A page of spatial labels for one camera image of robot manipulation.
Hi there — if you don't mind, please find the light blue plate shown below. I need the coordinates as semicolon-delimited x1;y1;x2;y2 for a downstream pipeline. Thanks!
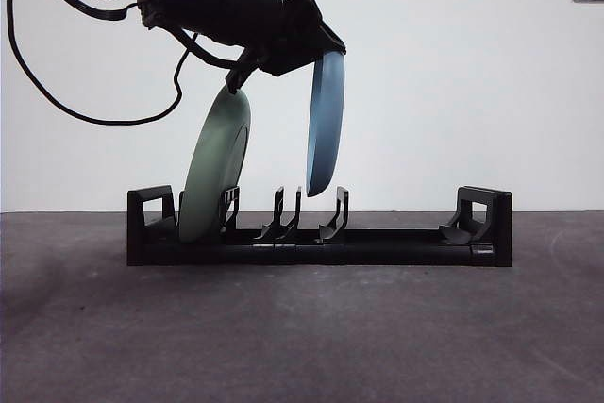
305;50;346;197

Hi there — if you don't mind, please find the pale green plate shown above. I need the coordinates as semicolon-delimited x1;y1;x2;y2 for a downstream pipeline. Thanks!
177;89;253;243

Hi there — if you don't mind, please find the black plate rack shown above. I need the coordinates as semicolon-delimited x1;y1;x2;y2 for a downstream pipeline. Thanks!
126;184;514;268

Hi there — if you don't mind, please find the short black cable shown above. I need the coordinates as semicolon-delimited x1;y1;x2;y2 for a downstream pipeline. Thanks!
70;0;145;21

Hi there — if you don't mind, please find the long black looping cable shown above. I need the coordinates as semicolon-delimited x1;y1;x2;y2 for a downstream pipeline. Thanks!
7;0;199;126

